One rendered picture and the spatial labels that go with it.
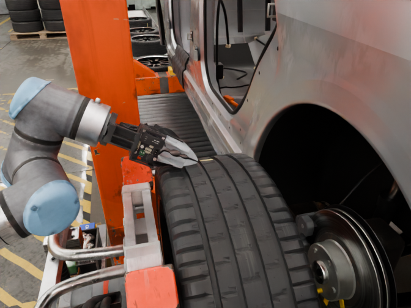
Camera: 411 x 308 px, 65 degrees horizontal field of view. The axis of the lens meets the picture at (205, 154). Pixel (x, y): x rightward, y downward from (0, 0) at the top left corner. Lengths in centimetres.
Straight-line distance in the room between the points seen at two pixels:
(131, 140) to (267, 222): 30
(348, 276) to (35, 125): 79
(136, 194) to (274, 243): 33
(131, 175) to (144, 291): 40
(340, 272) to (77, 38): 89
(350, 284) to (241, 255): 42
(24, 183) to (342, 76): 59
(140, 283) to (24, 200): 23
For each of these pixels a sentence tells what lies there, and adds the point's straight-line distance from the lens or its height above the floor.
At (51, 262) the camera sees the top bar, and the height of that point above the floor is 98.
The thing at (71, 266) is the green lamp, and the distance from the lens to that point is 128.
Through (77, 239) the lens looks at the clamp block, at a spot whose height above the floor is 95.
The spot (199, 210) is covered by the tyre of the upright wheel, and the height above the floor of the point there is 117.
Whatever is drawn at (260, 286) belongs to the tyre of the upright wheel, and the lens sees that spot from 59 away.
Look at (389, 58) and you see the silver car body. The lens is 57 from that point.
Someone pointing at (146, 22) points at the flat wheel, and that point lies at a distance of 753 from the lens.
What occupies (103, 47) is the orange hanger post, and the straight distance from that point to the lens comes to 95.
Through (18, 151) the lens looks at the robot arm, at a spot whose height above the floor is 126.
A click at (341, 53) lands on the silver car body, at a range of 66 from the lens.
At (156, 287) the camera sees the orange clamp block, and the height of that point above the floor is 115.
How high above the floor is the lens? 157
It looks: 31 degrees down
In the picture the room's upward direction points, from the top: straight up
